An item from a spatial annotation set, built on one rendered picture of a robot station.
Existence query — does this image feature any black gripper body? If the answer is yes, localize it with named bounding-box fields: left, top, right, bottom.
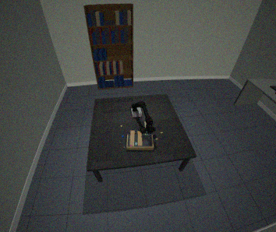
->
left=140, top=126, right=149, bottom=133

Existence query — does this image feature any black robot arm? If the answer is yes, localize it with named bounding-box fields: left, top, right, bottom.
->
left=132, top=101, right=154, bottom=134

